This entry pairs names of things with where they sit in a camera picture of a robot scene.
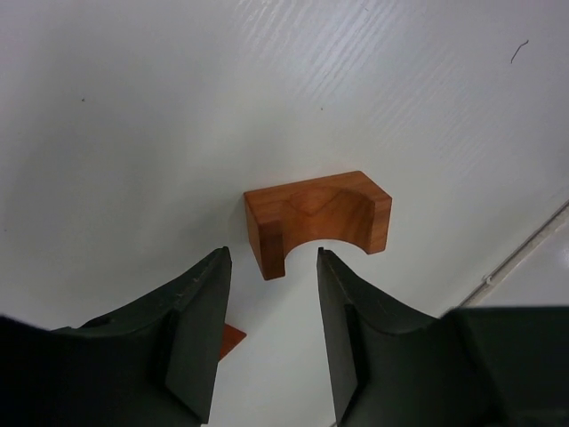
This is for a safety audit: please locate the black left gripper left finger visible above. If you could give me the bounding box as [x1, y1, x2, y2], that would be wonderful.
[1, 247, 232, 426]

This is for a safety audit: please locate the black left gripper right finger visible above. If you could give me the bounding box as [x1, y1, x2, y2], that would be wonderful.
[317, 249, 568, 426]

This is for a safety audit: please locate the dark orange notched block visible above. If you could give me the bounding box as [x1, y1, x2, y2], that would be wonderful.
[244, 171, 392, 280]

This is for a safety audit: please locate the dark orange wood cube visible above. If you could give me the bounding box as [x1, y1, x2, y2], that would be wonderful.
[220, 324, 247, 360]

